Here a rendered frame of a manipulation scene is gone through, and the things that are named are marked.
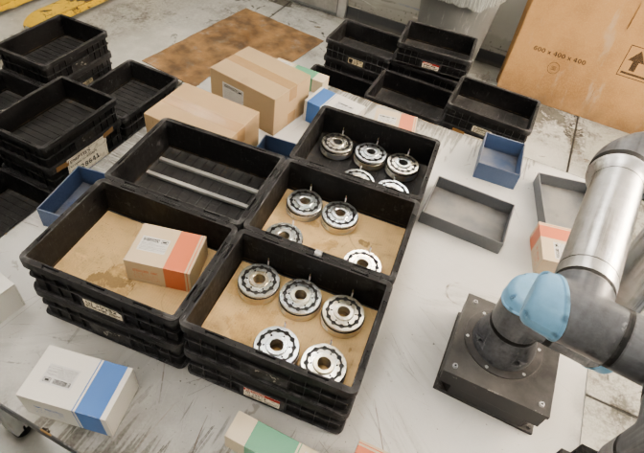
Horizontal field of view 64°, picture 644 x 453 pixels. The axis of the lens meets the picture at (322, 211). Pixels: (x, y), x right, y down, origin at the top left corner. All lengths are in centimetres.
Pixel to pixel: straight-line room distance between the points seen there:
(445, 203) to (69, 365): 121
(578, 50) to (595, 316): 334
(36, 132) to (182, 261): 128
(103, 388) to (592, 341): 96
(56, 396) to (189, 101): 100
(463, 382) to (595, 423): 117
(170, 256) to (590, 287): 91
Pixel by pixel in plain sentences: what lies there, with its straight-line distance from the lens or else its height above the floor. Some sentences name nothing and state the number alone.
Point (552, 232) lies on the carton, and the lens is 176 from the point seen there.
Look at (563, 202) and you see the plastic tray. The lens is 201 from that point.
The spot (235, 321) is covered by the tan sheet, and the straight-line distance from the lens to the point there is 124.
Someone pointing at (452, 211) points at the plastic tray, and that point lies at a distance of 178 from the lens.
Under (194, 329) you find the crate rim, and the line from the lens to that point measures 112.
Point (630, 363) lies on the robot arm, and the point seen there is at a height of 140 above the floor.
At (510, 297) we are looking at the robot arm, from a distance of 120.
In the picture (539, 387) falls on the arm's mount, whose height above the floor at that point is 81.
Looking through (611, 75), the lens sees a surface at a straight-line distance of 397.
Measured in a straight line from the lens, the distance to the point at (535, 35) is 391.
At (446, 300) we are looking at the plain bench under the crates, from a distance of 153.
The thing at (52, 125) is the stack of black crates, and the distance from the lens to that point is 241.
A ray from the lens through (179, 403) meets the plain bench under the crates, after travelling 130.
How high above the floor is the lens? 189
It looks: 46 degrees down
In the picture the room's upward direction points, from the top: 9 degrees clockwise
